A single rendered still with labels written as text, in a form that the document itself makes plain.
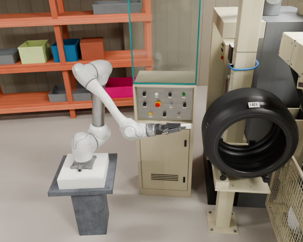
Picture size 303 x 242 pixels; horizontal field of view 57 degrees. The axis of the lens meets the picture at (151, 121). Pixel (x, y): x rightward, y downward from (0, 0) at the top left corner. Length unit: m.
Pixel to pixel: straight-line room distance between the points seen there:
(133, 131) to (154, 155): 1.14
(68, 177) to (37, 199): 1.10
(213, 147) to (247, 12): 0.86
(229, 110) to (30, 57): 3.50
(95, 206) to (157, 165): 0.73
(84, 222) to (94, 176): 0.59
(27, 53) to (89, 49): 0.90
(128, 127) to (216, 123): 0.53
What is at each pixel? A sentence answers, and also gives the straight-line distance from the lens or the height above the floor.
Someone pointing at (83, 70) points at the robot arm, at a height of 1.55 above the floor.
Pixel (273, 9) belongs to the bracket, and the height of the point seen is 1.84.
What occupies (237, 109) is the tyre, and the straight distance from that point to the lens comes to 1.69.
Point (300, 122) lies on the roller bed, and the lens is 2.19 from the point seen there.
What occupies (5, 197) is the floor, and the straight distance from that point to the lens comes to 3.54.
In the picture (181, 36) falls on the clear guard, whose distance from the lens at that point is 2.30.
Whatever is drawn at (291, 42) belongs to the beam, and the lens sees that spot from 1.81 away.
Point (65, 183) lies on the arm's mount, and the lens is 2.30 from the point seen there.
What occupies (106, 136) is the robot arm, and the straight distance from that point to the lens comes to 2.39.
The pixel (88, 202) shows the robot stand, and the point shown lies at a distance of 2.53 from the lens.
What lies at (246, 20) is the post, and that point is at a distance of 1.92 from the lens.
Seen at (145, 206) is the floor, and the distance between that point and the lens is 3.00.
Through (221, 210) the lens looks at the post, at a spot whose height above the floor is 0.23.
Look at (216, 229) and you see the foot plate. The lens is 2.83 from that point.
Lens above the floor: 2.14
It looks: 29 degrees down
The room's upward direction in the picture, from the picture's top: 2 degrees counter-clockwise
